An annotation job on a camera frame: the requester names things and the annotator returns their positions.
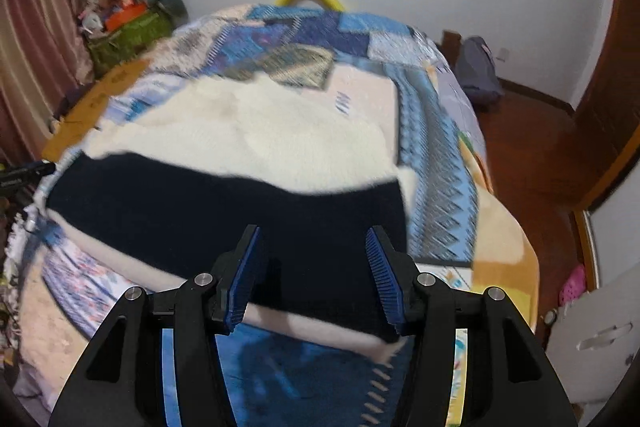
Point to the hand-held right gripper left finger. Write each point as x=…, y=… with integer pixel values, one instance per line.
x=245, y=278

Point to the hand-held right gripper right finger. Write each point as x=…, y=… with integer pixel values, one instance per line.
x=385, y=283

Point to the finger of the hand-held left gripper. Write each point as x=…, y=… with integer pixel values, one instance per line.
x=25, y=177

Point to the cream and navy striped sweater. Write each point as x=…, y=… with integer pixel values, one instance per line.
x=300, y=132

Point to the wooden folding lap desk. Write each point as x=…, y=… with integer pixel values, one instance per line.
x=87, y=107

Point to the blue patchwork blanket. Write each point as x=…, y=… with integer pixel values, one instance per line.
x=440, y=187

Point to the pink striped curtain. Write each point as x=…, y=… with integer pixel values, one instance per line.
x=35, y=32

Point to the green storage bag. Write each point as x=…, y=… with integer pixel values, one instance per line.
x=130, y=39

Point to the pink slipper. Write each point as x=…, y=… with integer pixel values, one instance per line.
x=572, y=284

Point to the orange box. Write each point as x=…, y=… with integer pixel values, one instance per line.
x=127, y=14

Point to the dark grey bag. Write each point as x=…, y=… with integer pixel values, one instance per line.
x=479, y=67

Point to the brown wooden door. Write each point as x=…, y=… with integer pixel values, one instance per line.
x=612, y=97

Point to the white wall socket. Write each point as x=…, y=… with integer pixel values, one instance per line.
x=503, y=55

